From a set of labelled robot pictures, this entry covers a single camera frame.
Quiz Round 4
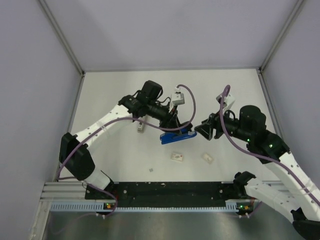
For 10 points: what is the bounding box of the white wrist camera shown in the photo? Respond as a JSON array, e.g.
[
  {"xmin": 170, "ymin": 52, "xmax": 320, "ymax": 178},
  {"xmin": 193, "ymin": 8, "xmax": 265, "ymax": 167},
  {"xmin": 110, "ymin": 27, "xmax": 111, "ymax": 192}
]
[
  {"xmin": 222, "ymin": 93, "xmax": 236, "ymax": 113},
  {"xmin": 170, "ymin": 86, "xmax": 185, "ymax": 107}
]

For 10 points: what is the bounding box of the grey black stapler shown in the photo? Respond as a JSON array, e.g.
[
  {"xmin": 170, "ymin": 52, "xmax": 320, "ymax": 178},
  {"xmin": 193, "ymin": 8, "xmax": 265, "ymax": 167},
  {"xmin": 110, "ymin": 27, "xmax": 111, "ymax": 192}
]
[{"xmin": 137, "ymin": 116, "xmax": 147, "ymax": 134}]

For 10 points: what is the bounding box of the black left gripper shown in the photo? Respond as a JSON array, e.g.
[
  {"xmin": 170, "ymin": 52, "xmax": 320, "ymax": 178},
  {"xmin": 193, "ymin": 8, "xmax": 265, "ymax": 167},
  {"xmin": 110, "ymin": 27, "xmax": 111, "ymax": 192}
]
[{"xmin": 146, "ymin": 100, "xmax": 182, "ymax": 135}]

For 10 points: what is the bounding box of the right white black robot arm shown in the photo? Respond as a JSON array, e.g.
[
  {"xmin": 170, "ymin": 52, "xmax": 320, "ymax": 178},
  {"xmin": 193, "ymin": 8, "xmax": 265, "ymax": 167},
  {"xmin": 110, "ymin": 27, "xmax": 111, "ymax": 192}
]
[{"xmin": 195, "ymin": 105, "xmax": 320, "ymax": 240}]

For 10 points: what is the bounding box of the blue black stapler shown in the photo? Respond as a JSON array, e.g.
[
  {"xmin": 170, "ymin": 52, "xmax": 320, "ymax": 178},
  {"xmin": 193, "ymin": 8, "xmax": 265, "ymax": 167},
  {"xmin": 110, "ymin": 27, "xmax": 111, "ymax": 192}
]
[{"xmin": 159, "ymin": 123, "xmax": 197, "ymax": 145}]

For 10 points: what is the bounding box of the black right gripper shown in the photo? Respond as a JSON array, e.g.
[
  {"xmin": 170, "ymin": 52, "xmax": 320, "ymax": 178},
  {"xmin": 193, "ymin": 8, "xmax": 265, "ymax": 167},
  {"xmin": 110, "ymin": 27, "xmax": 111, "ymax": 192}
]
[{"xmin": 194, "ymin": 105, "xmax": 252, "ymax": 142}]

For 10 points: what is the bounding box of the open white staple box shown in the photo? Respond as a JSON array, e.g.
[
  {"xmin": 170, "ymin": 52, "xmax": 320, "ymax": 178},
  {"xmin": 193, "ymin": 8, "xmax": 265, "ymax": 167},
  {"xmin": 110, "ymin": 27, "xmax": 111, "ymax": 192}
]
[{"xmin": 201, "ymin": 153, "xmax": 214, "ymax": 164}]

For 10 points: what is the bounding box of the grey slotted cable duct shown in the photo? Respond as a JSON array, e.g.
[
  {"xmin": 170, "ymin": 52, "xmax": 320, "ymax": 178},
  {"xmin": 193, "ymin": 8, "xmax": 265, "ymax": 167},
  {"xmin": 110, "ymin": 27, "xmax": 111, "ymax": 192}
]
[{"xmin": 49, "ymin": 198, "xmax": 241, "ymax": 214}]

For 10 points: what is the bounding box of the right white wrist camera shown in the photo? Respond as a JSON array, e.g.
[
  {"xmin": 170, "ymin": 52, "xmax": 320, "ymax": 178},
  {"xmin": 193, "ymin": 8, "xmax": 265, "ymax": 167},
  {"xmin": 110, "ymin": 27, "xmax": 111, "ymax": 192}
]
[{"xmin": 222, "ymin": 93, "xmax": 236, "ymax": 113}]

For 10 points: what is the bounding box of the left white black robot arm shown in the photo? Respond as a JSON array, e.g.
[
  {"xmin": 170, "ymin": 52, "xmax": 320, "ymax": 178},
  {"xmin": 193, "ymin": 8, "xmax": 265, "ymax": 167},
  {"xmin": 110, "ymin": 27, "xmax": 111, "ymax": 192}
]
[{"xmin": 59, "ymin": 80, "xmax": 193, "ymax": 199}]

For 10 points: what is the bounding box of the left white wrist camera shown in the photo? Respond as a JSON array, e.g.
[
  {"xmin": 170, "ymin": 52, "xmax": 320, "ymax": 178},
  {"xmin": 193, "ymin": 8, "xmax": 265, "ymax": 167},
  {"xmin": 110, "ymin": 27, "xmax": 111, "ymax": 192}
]
[{"xmin": 170, "ymin": 86, "xmax": 185, "ymax": 107}]

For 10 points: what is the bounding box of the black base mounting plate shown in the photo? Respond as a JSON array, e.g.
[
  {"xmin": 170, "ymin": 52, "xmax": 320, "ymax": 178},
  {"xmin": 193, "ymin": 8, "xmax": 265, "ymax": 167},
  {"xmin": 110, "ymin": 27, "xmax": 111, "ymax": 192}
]
[{"xmin": 84, "ymin": 181, "xmax": 253, "ymax": 208}]

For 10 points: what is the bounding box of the white red staple box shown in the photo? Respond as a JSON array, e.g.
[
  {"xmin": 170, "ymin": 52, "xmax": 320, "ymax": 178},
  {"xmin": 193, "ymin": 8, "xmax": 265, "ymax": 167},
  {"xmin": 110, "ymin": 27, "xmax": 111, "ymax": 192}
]
[{"xmin": 170, "ymin": 152, "xmax": 184, "ymax": 162}]

